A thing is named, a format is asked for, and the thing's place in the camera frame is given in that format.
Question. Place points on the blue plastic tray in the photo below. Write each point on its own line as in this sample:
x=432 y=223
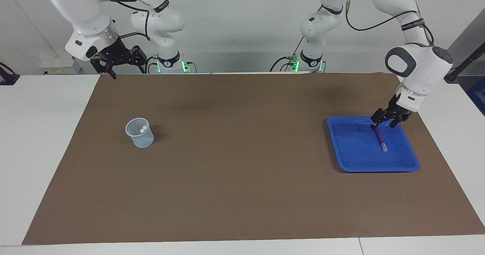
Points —
x=394 y=160

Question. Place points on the translucent plastic cup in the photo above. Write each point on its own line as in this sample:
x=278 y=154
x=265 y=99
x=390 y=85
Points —
x=142 y=141

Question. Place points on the blue crate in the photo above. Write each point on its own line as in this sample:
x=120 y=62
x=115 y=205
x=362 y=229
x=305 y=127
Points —
x=477 y=96

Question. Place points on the purple highlighter pen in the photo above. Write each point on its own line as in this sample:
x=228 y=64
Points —
x=380 y=138

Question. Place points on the black clamp mount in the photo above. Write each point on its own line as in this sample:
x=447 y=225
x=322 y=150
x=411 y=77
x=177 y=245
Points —
x=7 y=77

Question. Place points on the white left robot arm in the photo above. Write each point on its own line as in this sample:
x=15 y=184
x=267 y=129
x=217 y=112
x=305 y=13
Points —
x=416 y=69

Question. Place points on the black tripod pole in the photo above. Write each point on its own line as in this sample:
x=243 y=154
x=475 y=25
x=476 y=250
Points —
x=468 y=60

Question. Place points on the brown table mat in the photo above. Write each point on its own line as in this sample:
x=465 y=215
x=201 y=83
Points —
x=242 y=190

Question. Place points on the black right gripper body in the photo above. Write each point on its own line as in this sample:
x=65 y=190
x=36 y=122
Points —
x=113 y=54

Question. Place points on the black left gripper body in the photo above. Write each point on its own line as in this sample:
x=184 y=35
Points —
x=396 y=111

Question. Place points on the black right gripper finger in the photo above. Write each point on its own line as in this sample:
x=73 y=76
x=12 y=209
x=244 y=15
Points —
x=106 y=68
x=139 y=58

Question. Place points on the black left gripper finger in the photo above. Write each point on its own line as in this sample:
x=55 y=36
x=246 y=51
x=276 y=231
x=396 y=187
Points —
x=396 y=121
x=377 y=118

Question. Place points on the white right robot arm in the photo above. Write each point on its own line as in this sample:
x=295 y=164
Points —
x=83 y=12

